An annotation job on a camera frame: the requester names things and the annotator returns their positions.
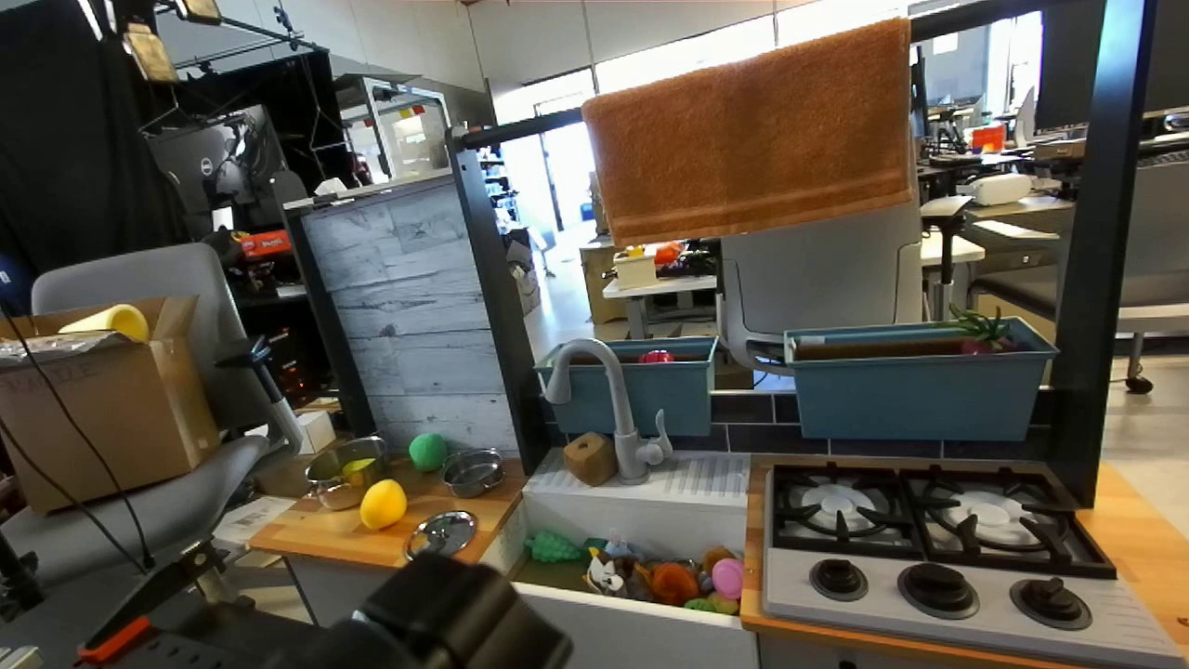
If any grey wood backsplash panel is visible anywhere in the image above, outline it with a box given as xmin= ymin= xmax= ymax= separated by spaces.
xmin=297 ymin=178 xmax=517 ymax=455

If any black camera foreground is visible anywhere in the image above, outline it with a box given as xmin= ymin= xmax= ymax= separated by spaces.
xmin=74 ymin=555 xmax=571 ymax=669

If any silver pot lid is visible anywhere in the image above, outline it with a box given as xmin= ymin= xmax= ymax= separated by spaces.
xmin=409 ymin=511 xmax=481 ymax=557

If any brown sponge block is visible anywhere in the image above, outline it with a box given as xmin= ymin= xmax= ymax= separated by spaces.
xmin=560 ymin=433 xmax=618 ymax=487

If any grey office chair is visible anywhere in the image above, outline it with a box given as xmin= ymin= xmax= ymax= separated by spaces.
xmin=4 ymin=241 xmax=306 ymax=621

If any green toy in sink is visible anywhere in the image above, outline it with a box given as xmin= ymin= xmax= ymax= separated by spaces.
xmin=528 ymin=533 xmax=582 ymax=564

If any orange hanging towel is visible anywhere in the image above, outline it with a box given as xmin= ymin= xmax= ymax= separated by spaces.
xmin=582 ymin=20 xmax=914 ymax=244

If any white toy sink basin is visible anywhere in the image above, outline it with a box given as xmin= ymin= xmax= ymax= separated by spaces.
xmin=484 ymin=451 xmax=758 ymax=669

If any toy gas stove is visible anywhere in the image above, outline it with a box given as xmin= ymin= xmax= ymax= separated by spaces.
xmin=763 ymin=460 xmax=1187 ymax=669

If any yellow lemon toy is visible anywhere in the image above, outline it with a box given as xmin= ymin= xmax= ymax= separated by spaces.
xmin=356 ymin=481 xmax=409 ymax=533

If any orange toy in sink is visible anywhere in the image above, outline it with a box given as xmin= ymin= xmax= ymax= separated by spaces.
xmin=647 ymin=560 xmax=701 ymax=607

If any right blue planter box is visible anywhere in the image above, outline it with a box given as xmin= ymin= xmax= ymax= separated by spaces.
xmin=784 ymin=320 xmax=1054 ymax=441

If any yellow cup on box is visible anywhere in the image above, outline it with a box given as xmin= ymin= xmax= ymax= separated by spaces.
xmin=64 ymin=301 xmax=147 ymax=342

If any left blue planter box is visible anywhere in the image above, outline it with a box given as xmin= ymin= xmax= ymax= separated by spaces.
xmin=554 ymin=339 xmax=716 ymax=439

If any black frame post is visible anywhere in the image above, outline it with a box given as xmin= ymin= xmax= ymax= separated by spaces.
xmin=1049 ymin=0 xmax=1159 ymax=506

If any silver pot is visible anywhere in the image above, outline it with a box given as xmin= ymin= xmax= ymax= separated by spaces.
xmin=306 ymin=439 xmax=389 ymax=512

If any small silver bowl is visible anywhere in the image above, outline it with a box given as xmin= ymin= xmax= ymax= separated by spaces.
xmin=447 ymin=451 xmax=500 ymax=497

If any cardboard box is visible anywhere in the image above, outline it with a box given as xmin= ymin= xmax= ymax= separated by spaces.
xmin=0 ymin=299 xmax=218 ymax=512

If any pink toy in sink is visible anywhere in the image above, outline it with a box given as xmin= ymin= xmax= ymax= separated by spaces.
xmin=711 ymin=557 xmax=744 ymax=601

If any grey toy faucet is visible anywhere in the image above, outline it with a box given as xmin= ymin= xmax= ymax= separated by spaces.
xmin=548 ymin=339 xmax=673 ymax=485

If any blue planter box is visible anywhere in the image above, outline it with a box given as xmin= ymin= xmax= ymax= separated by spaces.
xmin=784 ymin=320 xmax=1054 ymax=441
xmin=554 ymin=339 xmax=716 ymax=439

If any green round toy object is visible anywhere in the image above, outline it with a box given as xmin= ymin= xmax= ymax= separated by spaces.
xmin=406 ymin=433 xmax=451 ymax=471

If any wooden counter board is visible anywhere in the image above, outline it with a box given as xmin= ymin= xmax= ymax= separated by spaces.
xmin=249 ymin=460 xmax=528 ymax=573

